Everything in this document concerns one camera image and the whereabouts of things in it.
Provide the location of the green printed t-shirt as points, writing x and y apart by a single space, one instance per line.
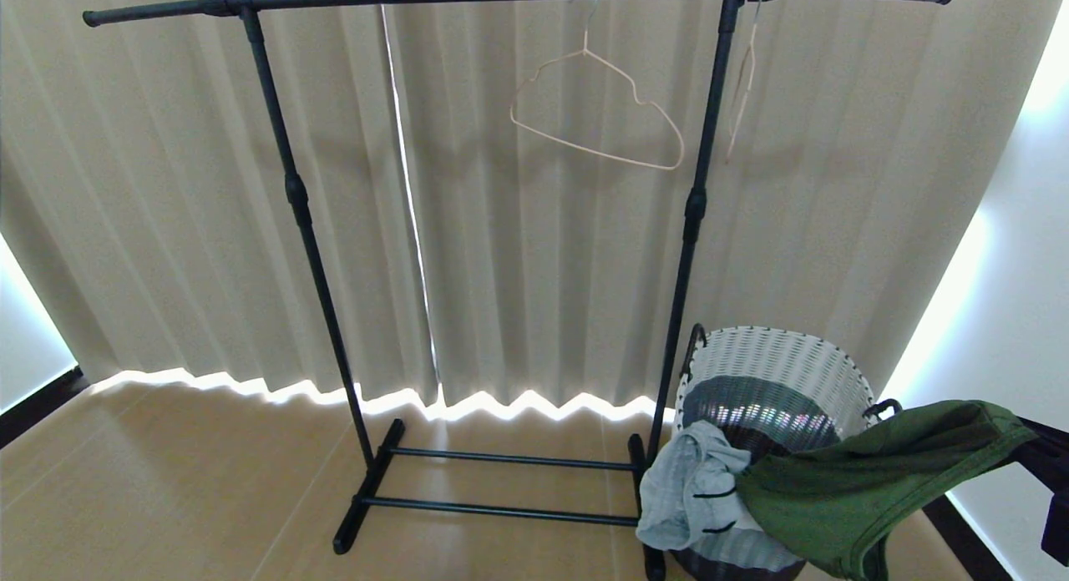
852 489

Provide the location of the pink clothes hanger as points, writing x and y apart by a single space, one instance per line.
751 63
585 42

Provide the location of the pale grey garment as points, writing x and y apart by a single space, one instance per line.
693 481

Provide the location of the white laundry basket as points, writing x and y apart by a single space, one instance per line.
777 356

